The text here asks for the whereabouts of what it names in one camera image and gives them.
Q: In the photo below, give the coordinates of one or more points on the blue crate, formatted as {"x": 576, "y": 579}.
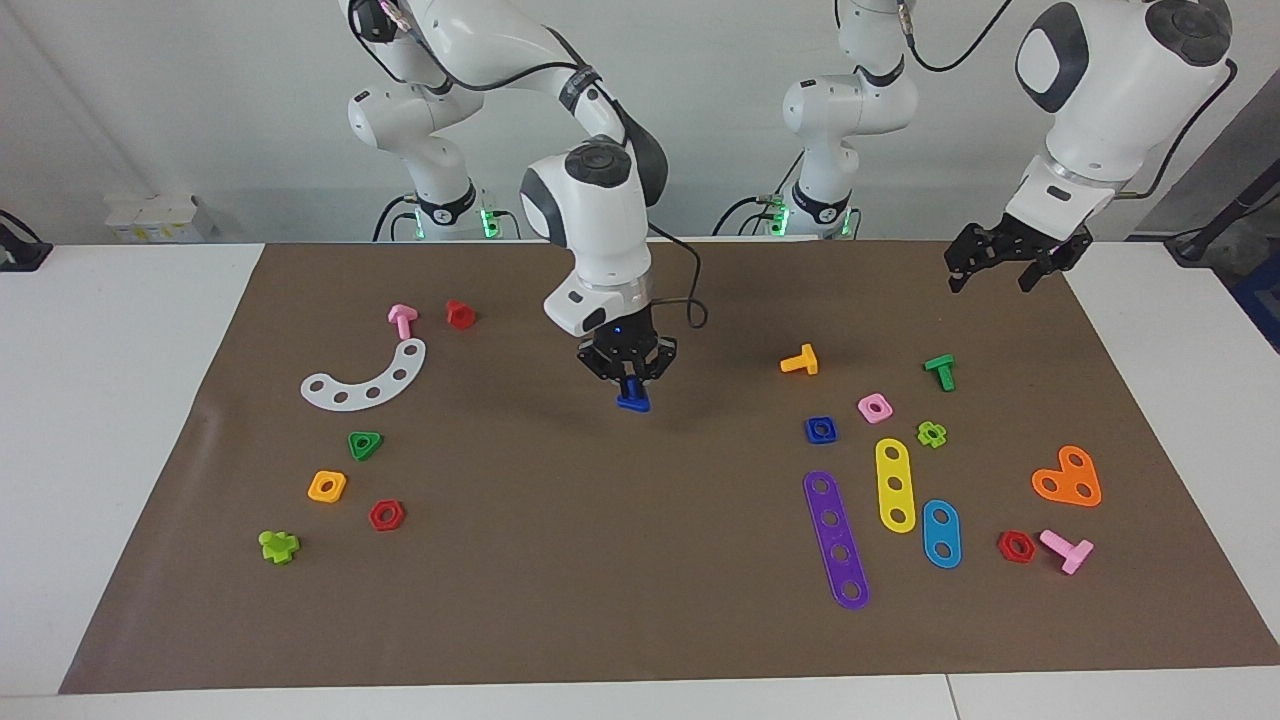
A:
{"x": 1262, "y": 300}

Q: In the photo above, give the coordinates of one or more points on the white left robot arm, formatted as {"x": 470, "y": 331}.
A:
{"x": 1100, "y": 80}

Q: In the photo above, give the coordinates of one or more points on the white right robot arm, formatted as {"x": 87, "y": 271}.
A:
{"x": 600, "y": 220}

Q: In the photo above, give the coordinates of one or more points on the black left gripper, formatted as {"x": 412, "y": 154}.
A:
{"x": 1010, "y": 242}

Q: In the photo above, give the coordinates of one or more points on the red hexagonal nut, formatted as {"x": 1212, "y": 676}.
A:
{"x": 376, "y": 518}
{"x": 1004, "y": 548}

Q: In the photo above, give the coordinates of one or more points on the orange plastic screw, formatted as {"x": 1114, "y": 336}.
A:
{"x": 806, "y": 362}

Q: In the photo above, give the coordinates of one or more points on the orange square nut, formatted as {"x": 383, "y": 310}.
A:
{"x": 315, "y": 492}

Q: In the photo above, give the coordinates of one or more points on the yellow three-hole plate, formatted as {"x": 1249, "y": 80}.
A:
{"x": 894, "y": 470}

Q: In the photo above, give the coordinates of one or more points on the black stand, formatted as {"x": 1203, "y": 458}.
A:
{"x": 1195, "y": 245}

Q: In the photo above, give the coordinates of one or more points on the brown table mat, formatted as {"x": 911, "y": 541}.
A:
{"x": 600, "y": 560}

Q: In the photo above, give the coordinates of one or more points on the white curved five-hole plate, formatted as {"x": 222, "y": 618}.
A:
{"x": 357, "y": 397}

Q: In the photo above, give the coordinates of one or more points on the orange angled three-hole plate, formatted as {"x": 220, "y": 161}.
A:
{"x": 1066, "y": 478}

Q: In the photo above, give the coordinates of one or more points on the dark blue square nut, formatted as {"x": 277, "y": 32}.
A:
{"x": 811, "y": 438}

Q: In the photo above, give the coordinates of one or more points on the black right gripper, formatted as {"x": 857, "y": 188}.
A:
{"x": 625, "y": 350}

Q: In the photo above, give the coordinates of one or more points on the purple four-hole plate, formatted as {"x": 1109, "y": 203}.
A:
{"x": 836, "y": 537}

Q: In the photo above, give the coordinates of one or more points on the blue triangular-head screw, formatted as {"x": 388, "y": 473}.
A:
{"x": 633, "y": 404}

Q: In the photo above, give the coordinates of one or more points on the light green cross nut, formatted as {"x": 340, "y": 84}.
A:
{"x": 924, "y": 437}

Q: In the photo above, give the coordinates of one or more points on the pink plastic screw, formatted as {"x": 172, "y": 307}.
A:
{"x": 403, "y": 325}
{"x": 1072, "y": 552}

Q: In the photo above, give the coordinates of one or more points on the black table clamp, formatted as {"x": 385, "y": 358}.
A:
{"x": 20, "y": 255}

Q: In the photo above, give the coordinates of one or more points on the green triangular nut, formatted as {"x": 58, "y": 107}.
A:
{"x": 375, "y": 438}

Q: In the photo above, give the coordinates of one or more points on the white boxes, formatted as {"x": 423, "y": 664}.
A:
{"x": 160, "y": 215}

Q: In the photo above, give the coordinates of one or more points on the green plastic screw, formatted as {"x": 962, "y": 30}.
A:
{"x": 942, "y": 375}

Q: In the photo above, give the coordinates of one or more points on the red hexagonal-head screw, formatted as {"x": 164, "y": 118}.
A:
{"x": 460, "y": 316}

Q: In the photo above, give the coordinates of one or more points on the blue two-hole plate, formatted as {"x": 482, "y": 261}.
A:
{"x": 941, "y": 534}

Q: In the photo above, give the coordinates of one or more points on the pink square nut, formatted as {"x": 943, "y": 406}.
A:
{"x": 864, "y": 403}

